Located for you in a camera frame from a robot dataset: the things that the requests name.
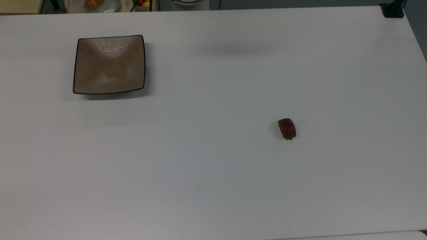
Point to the white round plate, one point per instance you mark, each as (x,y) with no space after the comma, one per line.
(111,7)

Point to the black table clamp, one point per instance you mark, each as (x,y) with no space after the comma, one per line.
(392,10)

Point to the square brown ceramic plate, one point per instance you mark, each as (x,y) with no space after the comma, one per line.
(109,65)

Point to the small red-brown food item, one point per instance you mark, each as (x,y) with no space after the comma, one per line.
(287,128)

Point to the orange bread roll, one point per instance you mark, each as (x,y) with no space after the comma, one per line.
(95,3)

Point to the box of toy fruit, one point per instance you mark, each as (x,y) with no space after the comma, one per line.
(143,5)

